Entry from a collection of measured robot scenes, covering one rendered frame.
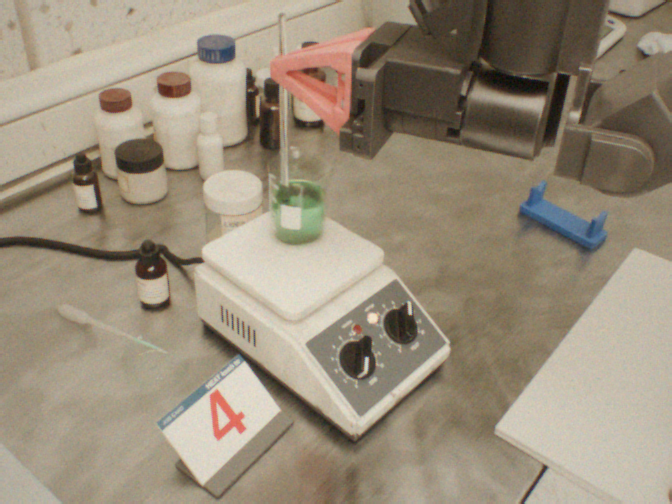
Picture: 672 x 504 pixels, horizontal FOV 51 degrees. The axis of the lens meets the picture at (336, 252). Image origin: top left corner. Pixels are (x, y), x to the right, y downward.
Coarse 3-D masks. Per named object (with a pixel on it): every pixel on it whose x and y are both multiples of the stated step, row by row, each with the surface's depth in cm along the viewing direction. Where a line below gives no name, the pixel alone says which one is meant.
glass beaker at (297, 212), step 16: (272, 160) 60; (288, 160) 62; (304, 160) 62; (320, 160) 61; (272, 176) 58; (288, 176) 57; (304, 176) 63; (320, 176) 62; (272, 192) 59; (288, 192) 58; (304, 192) 58; (320, 192) 59; (272, 208) 60; (288, 208) 59; (304, 208) 59; (320, 208) 60; (272, 224) 61; (288, 224) 60; (304, 224) 60; (320, 224) 61; (272, 240) 62; (288, 240) 61; (304, 240) 61; (320, 240) 62
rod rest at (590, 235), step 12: (540, 192) 83; (528, 204) 83; (540, 204) 84; (552, 204) 84; (528, 216) 83; (540, 216) 82; (552, 216) 82; (564, 216) 82; (576, 216) 82; (600, 216) 79; (552, 228) 81; (564, 228) 80; (576, 228) 80; (588, 228) 80; (600, 228) 79; (576, 240) 80; (588, 240) 79; (600, 240) 79
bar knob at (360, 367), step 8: (368, 336) 57; (352, 344) 57; (360, 344) 56; (368, 344) 56; (344, 352) 57; (352, 352) 57; (360, 352) 56; (368, 352) 56; (344, 360) 56; (352, 360) 57; (360, 360) 55; (368, 360) 56; (344, 368) 56; (352, 368) 56; (360, 368) 55; (368, 368) 55; (352, 376) 56; (360, 376) 56; (368, 376) 57
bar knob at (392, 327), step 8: (408, 304) 60; (392, 312) 60; (400, 312) 60; (408, 312) 59; (384, 320) 60; (392, 320) 60; (400, 320) 60; (408, 320) 59; (392, 328) 60; (400, 328) 60; (408, 328) 59; (416, 328) 61; (392, 336) 59; (400, 336) 59; (408, 336) 58; (416, 336) 60
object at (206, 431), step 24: (240, 384) 57; (192, 408) 54; (216, 408) 55; (240, 408) 56; (264, 408) 58; (168, 432) 52; (192, 432) 53; (216, 432) 54; (240, 432) 56; (192, 456) 53; (216, 456) 54
